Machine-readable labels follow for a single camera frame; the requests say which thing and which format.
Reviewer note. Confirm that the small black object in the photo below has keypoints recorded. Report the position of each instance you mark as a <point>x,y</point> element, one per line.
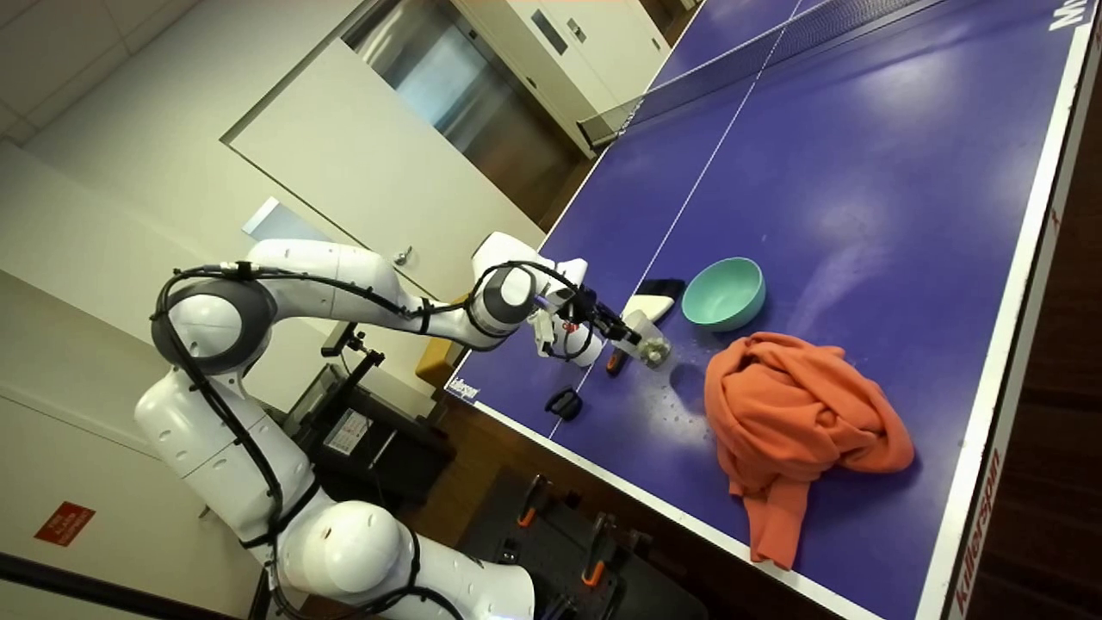
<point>567,404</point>

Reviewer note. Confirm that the orange handled clamp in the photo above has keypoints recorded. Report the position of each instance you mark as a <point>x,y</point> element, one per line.
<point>530,499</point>
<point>597,553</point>

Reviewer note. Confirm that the clear plastic cup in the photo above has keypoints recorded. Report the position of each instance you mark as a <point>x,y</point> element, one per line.
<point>653,347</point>

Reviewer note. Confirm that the teal green bowl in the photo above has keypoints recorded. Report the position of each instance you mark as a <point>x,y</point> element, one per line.
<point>723,294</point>

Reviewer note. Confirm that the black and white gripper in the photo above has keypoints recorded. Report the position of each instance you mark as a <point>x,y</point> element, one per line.
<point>563,299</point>

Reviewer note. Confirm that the orange cloth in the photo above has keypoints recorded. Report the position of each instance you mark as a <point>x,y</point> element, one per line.
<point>784,410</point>

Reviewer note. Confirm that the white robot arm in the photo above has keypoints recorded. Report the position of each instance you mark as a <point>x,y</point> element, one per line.
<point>213,323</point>

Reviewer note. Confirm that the black equipment cart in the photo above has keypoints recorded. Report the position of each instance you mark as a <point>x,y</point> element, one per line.
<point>358,444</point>

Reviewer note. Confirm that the table tennis net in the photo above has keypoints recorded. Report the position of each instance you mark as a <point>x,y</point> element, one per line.
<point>802,33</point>

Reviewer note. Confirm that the yellow wooden stool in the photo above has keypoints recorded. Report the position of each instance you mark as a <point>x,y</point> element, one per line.
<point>437,364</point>

